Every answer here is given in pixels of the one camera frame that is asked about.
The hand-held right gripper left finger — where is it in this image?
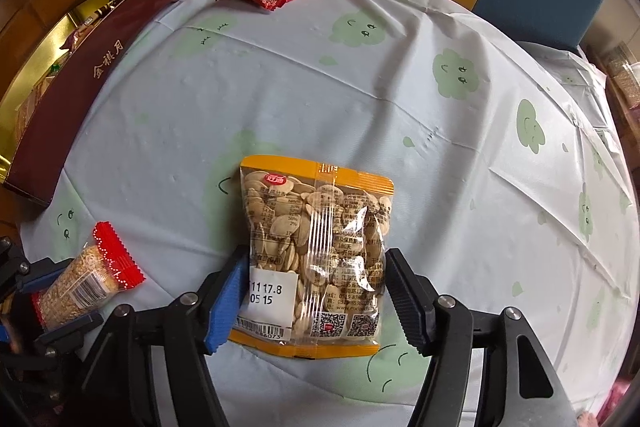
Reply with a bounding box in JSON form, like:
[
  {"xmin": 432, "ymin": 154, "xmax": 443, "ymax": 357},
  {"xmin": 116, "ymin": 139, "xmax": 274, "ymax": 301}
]
[{"xmin": 80, "ymin": 245, "xmax": 251, "ymax": 427}]

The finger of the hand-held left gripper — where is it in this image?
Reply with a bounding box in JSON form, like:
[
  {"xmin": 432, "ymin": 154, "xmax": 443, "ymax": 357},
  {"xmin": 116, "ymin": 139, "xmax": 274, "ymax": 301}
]
[
  {"xmin": 0, "ymin": 237, "xmax": 72, "ymax": 294},
  {"xmin": 32, "ymin": 312, "xmax": 104, "ymax": 358}
]

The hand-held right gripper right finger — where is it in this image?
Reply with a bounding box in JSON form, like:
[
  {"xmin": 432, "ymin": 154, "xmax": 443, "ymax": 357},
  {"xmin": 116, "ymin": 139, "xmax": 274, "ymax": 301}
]
[{"xmin": 385, "ymin": 248, "xmax": 583, "ymax": 427}]

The red-ended sesame bar packet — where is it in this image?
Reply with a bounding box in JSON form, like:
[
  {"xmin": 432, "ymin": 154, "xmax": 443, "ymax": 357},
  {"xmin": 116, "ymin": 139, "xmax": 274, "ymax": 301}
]
[{"xmin": 31, "ymin": 221, "xmax": 146, "ymax": 329}]

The pumpkin seed packet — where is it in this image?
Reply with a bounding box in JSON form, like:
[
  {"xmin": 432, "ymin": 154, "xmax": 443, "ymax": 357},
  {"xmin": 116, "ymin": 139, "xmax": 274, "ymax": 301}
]
[{"xmin": 227, "ymin": 155, "xmax": 395, "ymax": 359}]

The maroon gift box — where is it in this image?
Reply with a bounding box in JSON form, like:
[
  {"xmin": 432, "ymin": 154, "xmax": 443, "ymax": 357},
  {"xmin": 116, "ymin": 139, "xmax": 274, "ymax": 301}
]
[{"xmin": 0, "ymin": 0, "xmax": 182, "ymax": 208}]

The pale printed tablecloth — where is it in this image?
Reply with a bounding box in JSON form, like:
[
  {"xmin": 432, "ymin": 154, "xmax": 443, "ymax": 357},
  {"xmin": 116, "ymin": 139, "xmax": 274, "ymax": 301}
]
[{"xmin": 20, "ymin": 0, "xmax": 633, "ymax": 427}]

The clear plastic packet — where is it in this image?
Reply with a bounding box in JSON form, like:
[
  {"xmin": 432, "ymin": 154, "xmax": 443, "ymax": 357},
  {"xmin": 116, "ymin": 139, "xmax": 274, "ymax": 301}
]
[{"xmin": 607, "ymin": 47, "xmax": 640, "ymax": 108}]

